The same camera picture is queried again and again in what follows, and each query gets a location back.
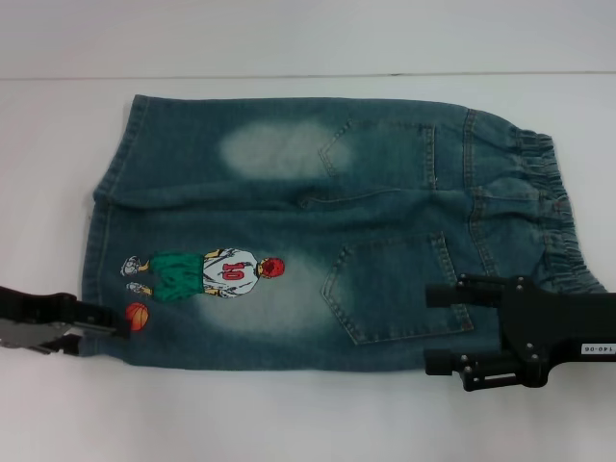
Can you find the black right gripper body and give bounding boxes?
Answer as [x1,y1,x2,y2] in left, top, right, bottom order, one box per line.
[498,275,616,390]

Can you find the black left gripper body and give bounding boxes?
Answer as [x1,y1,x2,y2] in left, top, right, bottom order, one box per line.
[0,285,79,322]

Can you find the blue denim shorts with print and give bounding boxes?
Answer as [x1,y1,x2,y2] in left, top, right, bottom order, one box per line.
[79,93,608,375]

